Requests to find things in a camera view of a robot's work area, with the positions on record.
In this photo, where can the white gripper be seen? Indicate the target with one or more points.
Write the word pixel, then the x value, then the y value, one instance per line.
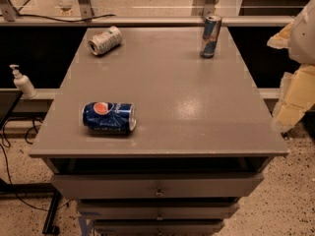
pixel 303 38

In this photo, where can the blue pepsi can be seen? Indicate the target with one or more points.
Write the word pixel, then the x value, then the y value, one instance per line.
pixel 109 116

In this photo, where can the tall red bull can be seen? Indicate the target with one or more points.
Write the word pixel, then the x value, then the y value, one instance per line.
pixel 210 36

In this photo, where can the white green soda can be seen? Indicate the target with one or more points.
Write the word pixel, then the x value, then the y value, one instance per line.
pixel 103 42

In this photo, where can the grey drawer cabinet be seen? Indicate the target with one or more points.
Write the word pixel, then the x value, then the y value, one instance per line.
pixel 193 115

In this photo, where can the top grey drawer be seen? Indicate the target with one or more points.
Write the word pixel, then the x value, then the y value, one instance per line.
pixel 146 186

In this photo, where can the grey drawer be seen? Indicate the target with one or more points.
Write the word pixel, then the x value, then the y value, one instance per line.
pixel 146 186
pixel 158 211
pixel 158 228

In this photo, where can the middle grey drawer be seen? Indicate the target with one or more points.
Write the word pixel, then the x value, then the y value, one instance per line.
pixel 158 211

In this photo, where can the bottom grey drawer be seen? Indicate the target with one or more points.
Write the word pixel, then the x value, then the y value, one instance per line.
pixel 158 228

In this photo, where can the white pump dispenser bottle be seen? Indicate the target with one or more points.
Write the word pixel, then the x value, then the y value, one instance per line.
pixel 22 82

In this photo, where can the black stand leg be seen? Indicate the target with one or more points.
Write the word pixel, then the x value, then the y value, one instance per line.
pixel 37 188

